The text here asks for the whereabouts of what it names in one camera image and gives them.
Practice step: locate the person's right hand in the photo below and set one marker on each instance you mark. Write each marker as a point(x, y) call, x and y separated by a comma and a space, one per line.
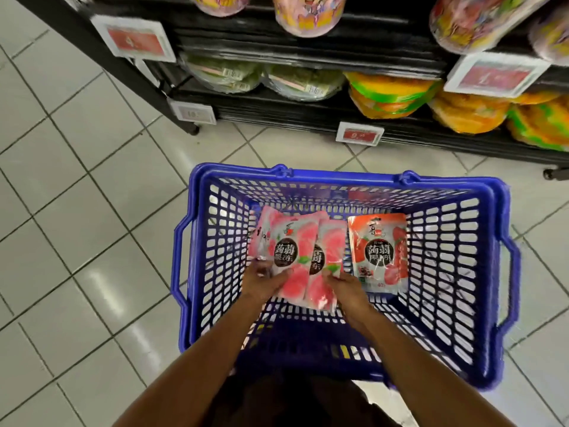
point(351, 293)

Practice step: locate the person's left hand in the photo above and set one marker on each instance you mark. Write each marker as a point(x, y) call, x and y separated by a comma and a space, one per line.
point(264, 284)

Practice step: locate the red-white jelly bag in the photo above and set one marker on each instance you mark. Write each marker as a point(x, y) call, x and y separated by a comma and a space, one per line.
point(378, 253)

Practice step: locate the blue plastic shopping basket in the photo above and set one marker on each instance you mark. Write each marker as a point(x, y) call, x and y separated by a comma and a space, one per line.
point(191, 262)

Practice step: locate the dark grey metal shelf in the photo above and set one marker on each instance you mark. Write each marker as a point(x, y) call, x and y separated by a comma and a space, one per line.
point(311, 49)

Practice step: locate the person's right forearm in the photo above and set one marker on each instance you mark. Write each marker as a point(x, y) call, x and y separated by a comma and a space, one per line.
point(427, 373)

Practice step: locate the person's left forearm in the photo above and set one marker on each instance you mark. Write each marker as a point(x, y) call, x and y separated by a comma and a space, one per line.
point(196, 369)

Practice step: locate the person's dark trousers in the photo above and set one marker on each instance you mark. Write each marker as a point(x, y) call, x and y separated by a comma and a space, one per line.
point(302, 400)

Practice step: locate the row of small yellow-green cups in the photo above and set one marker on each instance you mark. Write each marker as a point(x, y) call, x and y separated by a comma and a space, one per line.
point(391, 95)

